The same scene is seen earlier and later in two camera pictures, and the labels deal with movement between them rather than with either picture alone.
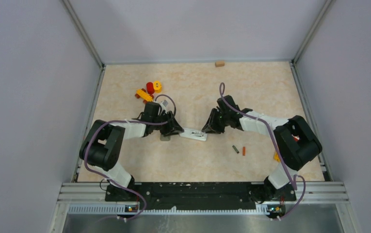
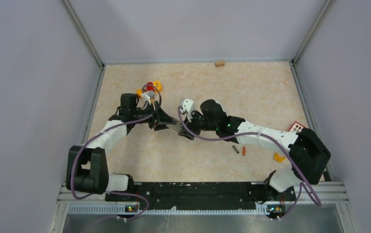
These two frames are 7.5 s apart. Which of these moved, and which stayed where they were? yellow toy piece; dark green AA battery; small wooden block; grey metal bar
Moved: grey metal bar
Stayed: dark green AA battery; small wooden block; yellow toy piece
